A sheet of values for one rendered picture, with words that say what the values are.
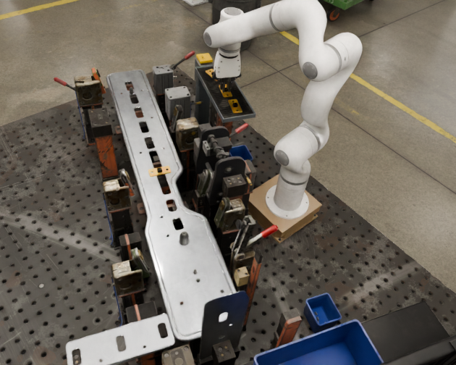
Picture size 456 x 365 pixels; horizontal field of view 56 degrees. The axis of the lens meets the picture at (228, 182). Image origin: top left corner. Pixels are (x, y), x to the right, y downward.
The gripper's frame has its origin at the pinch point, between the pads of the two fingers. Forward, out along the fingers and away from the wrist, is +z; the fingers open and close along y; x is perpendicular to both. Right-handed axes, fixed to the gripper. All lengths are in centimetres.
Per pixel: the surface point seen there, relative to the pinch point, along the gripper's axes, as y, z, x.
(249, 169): 0.3, 11.2, 37.6
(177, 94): 18.6, 7.5, -7.7
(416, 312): -34, 16, 102
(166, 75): 19.1, 14.3, -32.0
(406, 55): -252, 118, -185
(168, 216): 33, 19, 47
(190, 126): 17.0, 10.6, 10.1
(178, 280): 34, 19, 73
